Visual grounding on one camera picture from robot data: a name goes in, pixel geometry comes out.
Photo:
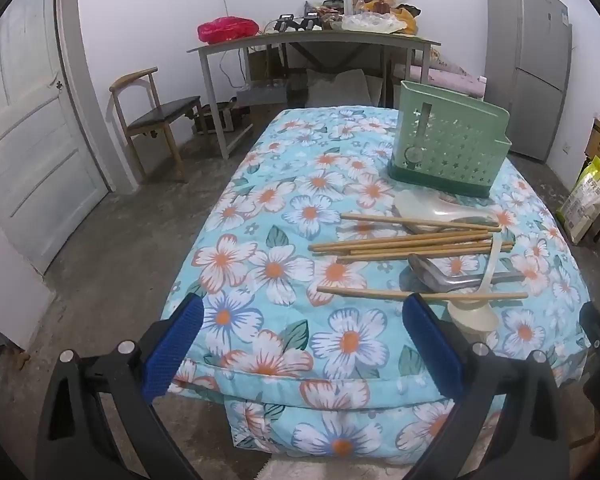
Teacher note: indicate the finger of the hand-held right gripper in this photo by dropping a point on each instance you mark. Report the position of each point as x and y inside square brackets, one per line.
[597, 330]

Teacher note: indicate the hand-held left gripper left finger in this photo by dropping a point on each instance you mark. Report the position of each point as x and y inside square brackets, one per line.
[180, 330]

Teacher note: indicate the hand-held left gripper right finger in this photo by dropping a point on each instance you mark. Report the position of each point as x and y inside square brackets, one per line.
[427, 340]

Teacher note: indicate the cream plastic spoon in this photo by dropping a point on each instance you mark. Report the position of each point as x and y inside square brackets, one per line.
[472, 321]

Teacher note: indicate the silver metal spoon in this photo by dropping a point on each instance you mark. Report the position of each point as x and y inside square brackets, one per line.
[445, 282]

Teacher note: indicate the pile of wooden chopsticks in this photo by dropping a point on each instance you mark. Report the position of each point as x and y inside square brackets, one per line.
[405, 247]

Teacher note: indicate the large white spoon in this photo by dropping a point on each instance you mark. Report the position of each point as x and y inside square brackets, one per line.
[420, 207]

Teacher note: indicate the green plastic utensil basket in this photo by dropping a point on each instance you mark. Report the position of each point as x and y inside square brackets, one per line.
[450, 145]

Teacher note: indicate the floral light blue blanket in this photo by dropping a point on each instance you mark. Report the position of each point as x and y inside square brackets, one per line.
[290, 320]

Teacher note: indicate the white and yellow rice bag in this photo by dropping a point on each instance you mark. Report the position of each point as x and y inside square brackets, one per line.
[587, 200]

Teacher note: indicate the dark wooden case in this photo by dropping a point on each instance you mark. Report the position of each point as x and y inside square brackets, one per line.
[222, 117]

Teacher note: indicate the wooden chair black seat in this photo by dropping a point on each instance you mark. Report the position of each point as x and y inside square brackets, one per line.
[162, 112]

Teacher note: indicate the white panel door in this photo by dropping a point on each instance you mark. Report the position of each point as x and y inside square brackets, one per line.
[25, 135]

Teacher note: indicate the grey box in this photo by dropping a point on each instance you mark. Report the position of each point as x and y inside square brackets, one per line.
[262, 94]

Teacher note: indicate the pink rolled bedding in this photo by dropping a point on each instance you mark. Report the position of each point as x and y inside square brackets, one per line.
[450, 80]

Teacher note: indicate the white sack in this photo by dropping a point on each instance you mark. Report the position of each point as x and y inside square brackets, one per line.
[337, 87]

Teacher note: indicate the silver refrigerator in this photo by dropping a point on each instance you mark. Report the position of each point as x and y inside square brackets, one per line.
[525, 60]

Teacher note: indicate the red plastic bag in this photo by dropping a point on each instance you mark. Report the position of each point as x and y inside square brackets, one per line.
[227, 30]

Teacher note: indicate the grey metal table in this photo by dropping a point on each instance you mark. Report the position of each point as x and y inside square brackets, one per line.
[310, 37]

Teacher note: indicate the black devices on table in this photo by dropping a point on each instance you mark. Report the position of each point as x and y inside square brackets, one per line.
[295, 22]

